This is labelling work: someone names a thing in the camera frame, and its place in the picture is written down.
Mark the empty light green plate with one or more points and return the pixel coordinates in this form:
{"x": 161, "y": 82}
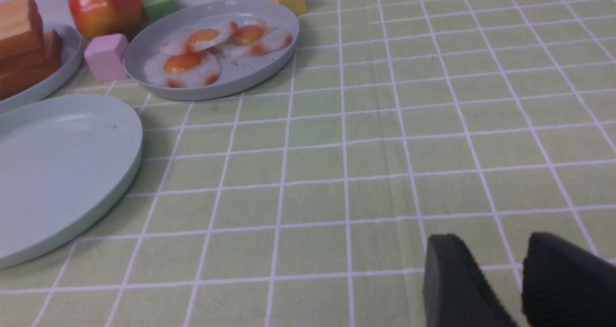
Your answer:
{"x": 64, "y": 163}

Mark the red yellow apple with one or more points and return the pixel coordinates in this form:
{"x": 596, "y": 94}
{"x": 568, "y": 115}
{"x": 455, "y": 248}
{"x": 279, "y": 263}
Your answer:
{"x": 98, "y": 18}

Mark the fried egg right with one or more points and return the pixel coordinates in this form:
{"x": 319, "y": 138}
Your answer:
{"x": 255, "y": 37}

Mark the fried egg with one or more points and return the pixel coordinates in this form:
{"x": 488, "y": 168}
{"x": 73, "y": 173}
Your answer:
{"x": 255, "y": 37}
{"x": 191, "y": 40}
{"x": 189, "y": 70}

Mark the toast slice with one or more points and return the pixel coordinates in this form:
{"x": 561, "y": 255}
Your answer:
{"x": 16, "y": 81}
{"x": 53, "y": 45}
{"x": 21, "y": 28}

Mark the green checkered tablecloth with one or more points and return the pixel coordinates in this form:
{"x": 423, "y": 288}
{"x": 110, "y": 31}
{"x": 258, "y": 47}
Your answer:
{"x": 307, "y": 200}

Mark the pink cube block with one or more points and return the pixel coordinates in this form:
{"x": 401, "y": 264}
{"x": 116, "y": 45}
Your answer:
{"x": 104, "y": 56}

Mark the grey egg plate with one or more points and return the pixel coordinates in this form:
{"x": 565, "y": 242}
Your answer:
{"x": 237, "y": 75}

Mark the fried egg front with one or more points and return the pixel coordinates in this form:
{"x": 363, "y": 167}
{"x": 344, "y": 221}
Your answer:
{"x": 189, "y": 70}

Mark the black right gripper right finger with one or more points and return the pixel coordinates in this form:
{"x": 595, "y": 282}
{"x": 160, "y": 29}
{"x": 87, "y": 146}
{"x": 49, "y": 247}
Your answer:
{"x": 564, "y": 285}

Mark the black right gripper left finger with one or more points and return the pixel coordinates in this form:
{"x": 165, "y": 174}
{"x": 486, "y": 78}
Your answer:
{"x": 455, "y": 291}

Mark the green cube block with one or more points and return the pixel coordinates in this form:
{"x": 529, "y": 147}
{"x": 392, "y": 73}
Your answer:
{"x": 157, "y": 9}

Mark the fried egg left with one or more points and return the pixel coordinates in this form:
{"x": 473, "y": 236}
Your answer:
{"x": 191, "y": 40}

